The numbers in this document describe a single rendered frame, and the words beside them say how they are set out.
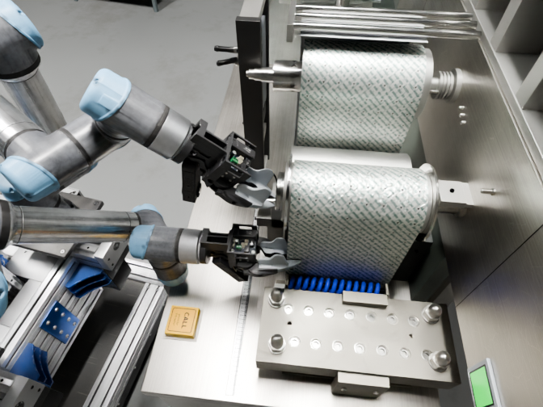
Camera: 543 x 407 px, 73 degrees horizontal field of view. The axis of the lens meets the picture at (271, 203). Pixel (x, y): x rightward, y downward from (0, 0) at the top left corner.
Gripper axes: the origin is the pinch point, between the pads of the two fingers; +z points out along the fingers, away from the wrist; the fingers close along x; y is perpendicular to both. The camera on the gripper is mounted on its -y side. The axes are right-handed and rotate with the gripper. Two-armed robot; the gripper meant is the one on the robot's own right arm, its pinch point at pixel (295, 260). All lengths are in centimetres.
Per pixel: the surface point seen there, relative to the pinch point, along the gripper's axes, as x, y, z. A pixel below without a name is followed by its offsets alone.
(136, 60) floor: 237, -109, -147
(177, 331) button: -12.8, -16.6, -26.4
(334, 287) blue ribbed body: -3.1, -5.0, 9.0
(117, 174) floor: 110, -109, -117
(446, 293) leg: 13, -37, 48
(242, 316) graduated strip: -6.7, -19.0, -12.0
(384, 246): -0.2, 9.2, 16.8
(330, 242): -0.2, 8.9, 6.5
